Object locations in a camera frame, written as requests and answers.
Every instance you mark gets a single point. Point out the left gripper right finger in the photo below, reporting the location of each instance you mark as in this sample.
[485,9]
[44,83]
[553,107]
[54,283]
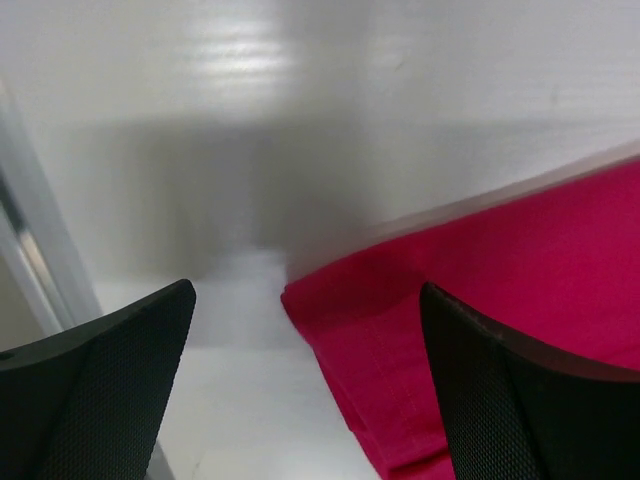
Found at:
[514,407]

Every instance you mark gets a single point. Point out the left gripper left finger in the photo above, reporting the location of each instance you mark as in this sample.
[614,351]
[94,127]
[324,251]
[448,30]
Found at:
[88,403]

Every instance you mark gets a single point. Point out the pink t shirt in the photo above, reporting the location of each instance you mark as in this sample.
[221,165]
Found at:
[561,265]

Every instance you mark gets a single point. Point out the aluminium table edge rail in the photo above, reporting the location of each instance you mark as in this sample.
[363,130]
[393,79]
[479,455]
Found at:
[38,253]

